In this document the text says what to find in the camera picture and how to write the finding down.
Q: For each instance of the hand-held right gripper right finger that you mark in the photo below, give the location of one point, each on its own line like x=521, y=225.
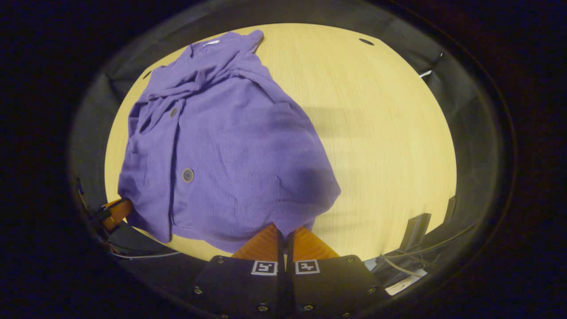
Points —
x=332, y=288

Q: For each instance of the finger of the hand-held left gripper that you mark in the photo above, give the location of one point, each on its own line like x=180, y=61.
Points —
x=116, y=212

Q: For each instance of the black table edge bracket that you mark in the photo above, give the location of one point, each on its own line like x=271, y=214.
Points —
x=451, y=208
x=416, y=230

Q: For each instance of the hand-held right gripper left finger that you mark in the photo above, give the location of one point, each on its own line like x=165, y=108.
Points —
x=248, y=288

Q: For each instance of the purple button shirt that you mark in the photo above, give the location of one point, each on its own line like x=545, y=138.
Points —
x=230, y=155

